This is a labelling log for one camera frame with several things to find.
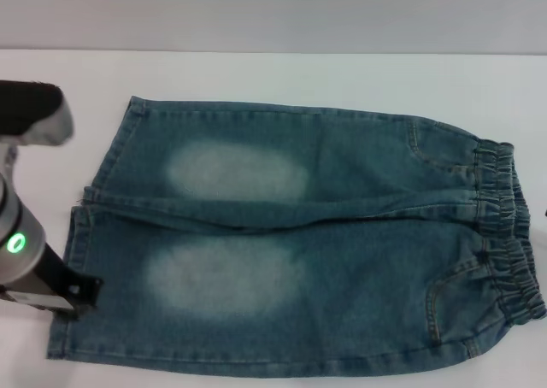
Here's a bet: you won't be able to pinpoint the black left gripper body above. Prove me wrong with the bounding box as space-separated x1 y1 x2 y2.
39 242 73 307

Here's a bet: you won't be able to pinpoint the blue denim shorts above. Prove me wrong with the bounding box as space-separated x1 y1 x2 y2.
45 95 547 366

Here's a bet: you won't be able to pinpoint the silver flange plate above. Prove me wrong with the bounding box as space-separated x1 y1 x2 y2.
0 291 74 313

